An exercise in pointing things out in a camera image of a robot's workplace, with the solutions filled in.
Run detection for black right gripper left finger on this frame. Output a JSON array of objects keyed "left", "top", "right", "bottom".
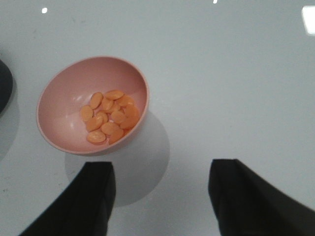
[{"left": 21, "top": 162, "right": 116, "bottom": 236}]

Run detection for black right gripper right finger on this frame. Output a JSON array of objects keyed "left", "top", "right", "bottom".
[{"left": 208, "top": 159, "right": 315, "bottom": 236}]

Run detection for orange ham slices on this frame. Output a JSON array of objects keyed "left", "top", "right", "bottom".
[{"left": 80, "top": 89, "right": 140, "bottom": 145}]

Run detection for pink plastic bowl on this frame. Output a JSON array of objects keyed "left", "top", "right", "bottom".
[{"left": 36, "top": 56, "right": 150, "bottom": 156}]

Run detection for dark blue saucepan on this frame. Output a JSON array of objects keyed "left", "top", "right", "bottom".
[{"left": 0, "top": 60, "right": 13, "bottom": 113}]

